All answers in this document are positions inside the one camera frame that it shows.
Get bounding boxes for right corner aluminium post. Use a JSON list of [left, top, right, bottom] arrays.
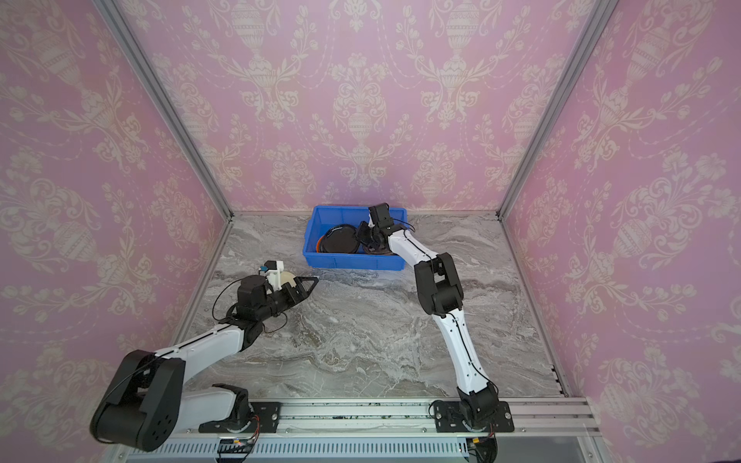
[[498, 0, 619, 223]]

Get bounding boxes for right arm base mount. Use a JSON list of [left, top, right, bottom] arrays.
[[428, 399, 515, 434]]

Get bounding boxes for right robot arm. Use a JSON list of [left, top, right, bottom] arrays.
[[357, 203, 500, 429]]

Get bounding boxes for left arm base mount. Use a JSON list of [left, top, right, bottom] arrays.
[[198, 401, 282, 435]]

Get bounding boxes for aluminium frame rail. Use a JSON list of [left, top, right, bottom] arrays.
[[103, 396, 609, 463]]

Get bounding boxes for cream plate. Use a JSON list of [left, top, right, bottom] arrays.
[[280, 271, 296, 287]]

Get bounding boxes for left corner aluminium post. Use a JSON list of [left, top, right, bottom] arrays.
[[91, 0, 233, 221]]

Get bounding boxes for blue plastic bin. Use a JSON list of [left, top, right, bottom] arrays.
[[302, 206, 406, 271]]

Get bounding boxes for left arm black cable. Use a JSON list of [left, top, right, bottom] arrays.
[[210, 277, 244, 322]]

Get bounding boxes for black round plate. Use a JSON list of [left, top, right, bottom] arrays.
[[316, 224, 360, 254]]

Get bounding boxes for brown clear plate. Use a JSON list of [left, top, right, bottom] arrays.
[[362, 244, 395, 256]]

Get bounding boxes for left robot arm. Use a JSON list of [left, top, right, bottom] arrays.
[[89, 274, 320, 451]]

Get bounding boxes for corner aluminium post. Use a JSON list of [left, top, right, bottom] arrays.
[[498, 0, 619, 223], [91, 0, 233, 221]]

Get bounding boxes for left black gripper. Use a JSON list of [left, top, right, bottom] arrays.
[[255, 277, 320, 322]]

